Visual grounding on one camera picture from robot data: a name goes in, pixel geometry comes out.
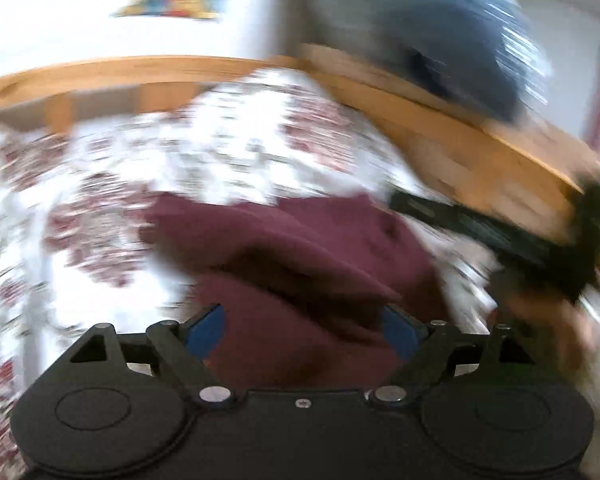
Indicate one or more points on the wooden bed frame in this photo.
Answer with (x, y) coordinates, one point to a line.
(455, 135)

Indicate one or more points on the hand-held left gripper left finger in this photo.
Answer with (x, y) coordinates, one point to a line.
(206, 331)

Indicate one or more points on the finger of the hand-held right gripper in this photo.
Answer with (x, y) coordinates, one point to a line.
(480, 230)

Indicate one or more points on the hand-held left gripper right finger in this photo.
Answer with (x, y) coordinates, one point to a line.
(397, 332)

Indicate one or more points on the floral satin blanket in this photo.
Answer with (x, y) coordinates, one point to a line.
(130, 185)

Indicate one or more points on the maroon long-sleeved shirt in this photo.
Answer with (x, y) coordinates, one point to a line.
(300, 270)

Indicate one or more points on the clear plastic bag of clothes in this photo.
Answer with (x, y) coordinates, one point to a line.
(430, 25)

